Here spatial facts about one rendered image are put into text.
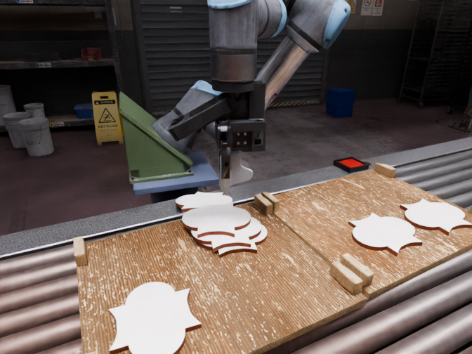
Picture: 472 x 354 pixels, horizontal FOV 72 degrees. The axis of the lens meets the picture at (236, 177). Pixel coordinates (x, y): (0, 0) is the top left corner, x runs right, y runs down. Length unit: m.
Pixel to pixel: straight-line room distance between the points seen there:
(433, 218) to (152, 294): 0.60
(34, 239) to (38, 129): 3.33
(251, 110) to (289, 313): 0.33
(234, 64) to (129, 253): 0.39
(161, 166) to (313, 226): 0.55
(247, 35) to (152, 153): 0.61
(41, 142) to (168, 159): 3.18
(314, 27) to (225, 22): 0.47
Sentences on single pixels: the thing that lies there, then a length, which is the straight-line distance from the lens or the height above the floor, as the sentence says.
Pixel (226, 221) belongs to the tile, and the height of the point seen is 0.97.
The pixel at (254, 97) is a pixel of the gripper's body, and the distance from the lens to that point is 0.55.
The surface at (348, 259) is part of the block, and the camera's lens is 0.60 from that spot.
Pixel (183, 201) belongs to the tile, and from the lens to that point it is 0.81.
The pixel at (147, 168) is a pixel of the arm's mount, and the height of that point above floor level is 0.91.
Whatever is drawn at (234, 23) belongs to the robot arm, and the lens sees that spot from 0.52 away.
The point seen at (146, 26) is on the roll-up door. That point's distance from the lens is 5.23.
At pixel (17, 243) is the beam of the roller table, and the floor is 0.91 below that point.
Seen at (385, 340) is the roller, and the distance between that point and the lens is 0.58.
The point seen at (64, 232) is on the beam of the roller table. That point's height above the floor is 0.92.
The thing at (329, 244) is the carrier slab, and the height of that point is 0.94.
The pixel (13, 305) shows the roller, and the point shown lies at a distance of 0.68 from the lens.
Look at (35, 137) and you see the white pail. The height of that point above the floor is 0.22.
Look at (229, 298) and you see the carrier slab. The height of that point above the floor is 0.94.
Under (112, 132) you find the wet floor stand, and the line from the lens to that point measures 4.18.
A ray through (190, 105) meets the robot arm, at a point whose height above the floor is 1.09.
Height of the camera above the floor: 1.33
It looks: 25 degrees down
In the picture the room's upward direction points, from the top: straight up
